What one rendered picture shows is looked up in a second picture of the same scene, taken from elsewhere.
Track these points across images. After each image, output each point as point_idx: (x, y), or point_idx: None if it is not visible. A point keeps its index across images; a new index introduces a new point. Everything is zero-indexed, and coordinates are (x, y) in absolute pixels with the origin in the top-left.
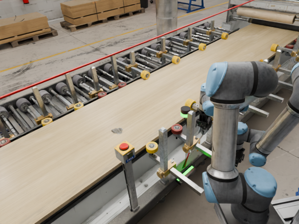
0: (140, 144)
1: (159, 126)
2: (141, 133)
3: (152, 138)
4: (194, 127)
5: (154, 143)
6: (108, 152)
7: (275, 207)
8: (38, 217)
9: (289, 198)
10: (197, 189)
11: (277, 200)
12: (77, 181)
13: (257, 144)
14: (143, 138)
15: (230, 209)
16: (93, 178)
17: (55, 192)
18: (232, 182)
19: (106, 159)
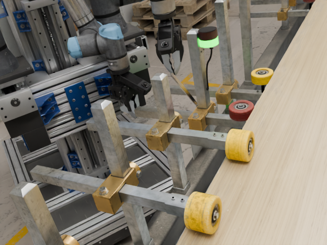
0: (283, 69)
1: (279, 99)
2: (302, 80)
3: (271, 80)
4: (191, 67)
5: (260, 75)
6: (319, 49)
7: (84, 66)
8: (313, 9)
9: (65, 75)
10: (173, 85)
11: (80, 70)
12: (316, 26)
13: (92, 13)
14: (286, 76)
15: (128, 28)
16: (301, 33)
17: (326, 17)
18: None
19: (311, 44)
